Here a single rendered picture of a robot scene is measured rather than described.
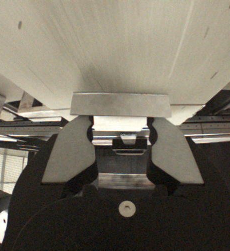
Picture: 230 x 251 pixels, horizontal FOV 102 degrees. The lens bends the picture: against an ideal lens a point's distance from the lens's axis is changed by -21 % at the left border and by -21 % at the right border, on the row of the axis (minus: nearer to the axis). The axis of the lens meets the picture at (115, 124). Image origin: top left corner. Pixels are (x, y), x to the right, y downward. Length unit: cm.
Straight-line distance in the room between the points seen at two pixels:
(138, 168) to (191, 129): 37
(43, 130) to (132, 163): 50
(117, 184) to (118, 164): 51
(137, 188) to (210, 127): 43
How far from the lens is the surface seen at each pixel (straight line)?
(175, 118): 18
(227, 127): 62
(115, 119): 16
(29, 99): 31
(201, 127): 54
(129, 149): 40
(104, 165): 73
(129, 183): 21
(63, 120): 25
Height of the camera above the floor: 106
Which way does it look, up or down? 17 degrees down
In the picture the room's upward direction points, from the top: 179 degrees counter-clockwise
